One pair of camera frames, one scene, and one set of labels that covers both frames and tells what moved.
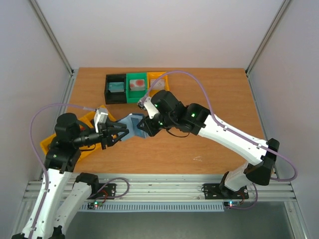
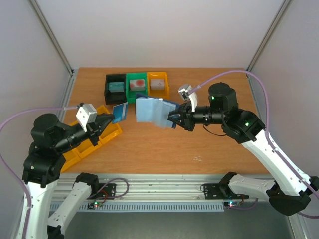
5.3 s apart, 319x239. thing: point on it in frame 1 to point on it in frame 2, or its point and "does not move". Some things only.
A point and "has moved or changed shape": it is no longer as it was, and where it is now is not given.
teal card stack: (116, 86) does not move
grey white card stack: (159, 84) does not move
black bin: (115, 91) does not move
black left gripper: (106, 137) to (96, 129)
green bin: (134, 96) does not move
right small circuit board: (230, 204) does not move
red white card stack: (137, 85) does not move
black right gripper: (151, 125) to (187, 118)
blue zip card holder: (130, 121) has moved or changed shape
